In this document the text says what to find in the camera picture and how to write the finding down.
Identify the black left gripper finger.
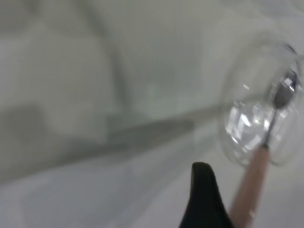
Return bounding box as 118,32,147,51
181,162,235,228

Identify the pink handled metal spoon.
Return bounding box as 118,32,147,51
228,72,301,228

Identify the clear round glass dish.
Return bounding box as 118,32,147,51
217,30,304,167

